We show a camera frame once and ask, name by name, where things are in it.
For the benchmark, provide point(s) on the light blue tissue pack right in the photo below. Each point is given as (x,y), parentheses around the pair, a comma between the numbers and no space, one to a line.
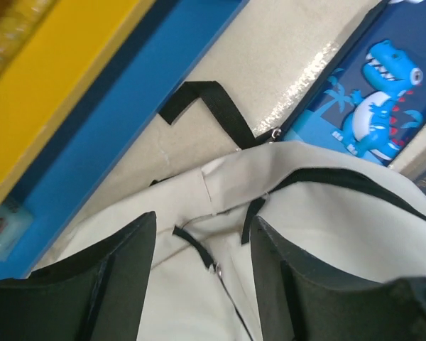
(15,219)

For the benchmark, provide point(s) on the cream canvas backpack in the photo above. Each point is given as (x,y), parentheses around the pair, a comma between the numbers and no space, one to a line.
(357,216)

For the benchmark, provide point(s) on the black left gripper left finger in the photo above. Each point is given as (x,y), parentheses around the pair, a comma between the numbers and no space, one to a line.
(95,294)

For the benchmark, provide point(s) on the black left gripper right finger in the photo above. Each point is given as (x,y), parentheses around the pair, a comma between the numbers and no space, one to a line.
(300,297)

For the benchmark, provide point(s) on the blue yellow pink shelf unit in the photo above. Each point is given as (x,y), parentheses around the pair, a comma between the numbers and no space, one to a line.
(150,65)

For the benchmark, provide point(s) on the blue dinosaur pencil case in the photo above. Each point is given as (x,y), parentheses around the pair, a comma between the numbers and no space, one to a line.
(370,99)

